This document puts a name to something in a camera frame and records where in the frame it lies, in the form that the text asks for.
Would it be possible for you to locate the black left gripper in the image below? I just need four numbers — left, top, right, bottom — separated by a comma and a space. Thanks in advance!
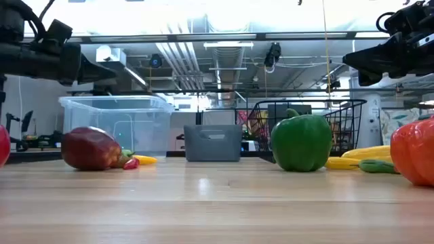
0, 42, 118, 86

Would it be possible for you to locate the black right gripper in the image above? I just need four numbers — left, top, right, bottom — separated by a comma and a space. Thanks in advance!
342, 32, 434, 87

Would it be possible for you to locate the long yellow squash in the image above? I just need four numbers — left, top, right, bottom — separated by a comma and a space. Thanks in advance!
340, 144, 393, 162

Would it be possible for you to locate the small green chili pepper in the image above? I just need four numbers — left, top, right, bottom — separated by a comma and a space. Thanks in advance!
351, 159, 400, 175

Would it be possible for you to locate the small red chili pepper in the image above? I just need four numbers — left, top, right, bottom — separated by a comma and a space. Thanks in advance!
122, 157, 140, 171

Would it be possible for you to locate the yellow banana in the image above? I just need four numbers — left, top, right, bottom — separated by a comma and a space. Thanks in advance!
324, 156, 362, 170

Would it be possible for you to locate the small yellow chili pepper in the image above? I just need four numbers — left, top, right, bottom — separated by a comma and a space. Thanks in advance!
132, 155, 159, 166

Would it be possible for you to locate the large green bell pepper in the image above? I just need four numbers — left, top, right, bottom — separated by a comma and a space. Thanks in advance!
270, 108, 333, 173

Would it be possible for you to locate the red bell pepper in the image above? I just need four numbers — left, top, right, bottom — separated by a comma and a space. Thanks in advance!
0, 124, 12, 169

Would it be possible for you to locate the white ceiling unit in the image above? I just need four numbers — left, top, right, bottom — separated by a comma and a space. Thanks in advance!
95, 45, 127, 64

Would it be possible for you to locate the clear plastic bin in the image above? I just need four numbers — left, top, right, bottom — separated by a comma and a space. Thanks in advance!
58, 95, 174, 159

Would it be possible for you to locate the white round column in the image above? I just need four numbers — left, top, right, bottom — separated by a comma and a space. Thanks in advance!
352, 73, 382, 149

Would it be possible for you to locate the black tilted monitor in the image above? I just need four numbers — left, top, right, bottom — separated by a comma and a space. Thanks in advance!
20, 110, 34, 133

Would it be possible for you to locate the black ceiling-hung device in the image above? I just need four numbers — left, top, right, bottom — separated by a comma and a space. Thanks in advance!
263, 42, 282, 74

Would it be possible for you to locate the dark grey monitor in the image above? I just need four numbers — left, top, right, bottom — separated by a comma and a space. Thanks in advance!
267, 104, 313, 118

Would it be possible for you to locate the black background crossbar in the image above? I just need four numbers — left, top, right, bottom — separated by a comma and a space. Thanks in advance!
66, 87, 434, 95

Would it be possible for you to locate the overhead rig light bar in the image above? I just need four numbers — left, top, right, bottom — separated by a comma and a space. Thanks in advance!
66, 31, 394, 45

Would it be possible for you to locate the white ceiling lamp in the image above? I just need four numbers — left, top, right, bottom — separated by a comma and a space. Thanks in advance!
203, 41, 254, 49

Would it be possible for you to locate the grey plastic basket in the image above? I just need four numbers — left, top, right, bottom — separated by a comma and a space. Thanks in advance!
183, 124, 243, 163

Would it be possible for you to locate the black wire basket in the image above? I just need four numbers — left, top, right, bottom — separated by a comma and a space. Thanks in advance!
246, 98, 368, 163

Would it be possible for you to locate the yellow hanging cord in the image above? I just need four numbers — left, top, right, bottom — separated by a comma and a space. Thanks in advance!
321, 0, 332, 101

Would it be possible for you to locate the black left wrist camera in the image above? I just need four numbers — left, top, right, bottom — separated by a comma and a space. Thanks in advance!
43, 18, 74, 47

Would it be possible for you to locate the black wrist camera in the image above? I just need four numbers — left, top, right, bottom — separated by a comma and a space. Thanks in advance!
43, 18, 74, 47
375, 1, 427, 37

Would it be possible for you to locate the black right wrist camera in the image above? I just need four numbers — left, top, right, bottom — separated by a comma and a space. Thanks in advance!
375, 1, 427, 37

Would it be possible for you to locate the leaf pattern wall picture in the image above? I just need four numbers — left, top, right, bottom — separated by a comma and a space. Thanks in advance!
379, 107, 434, 145

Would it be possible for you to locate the black table frame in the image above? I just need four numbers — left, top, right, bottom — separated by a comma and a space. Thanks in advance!
6, 148, 272, 165

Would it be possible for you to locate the silver ceiling duct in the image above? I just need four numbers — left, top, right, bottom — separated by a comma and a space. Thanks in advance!
212, 47, 245, 99

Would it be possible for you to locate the pink yellow wall picture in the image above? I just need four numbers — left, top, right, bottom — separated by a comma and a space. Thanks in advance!
237, 108, 269, 136

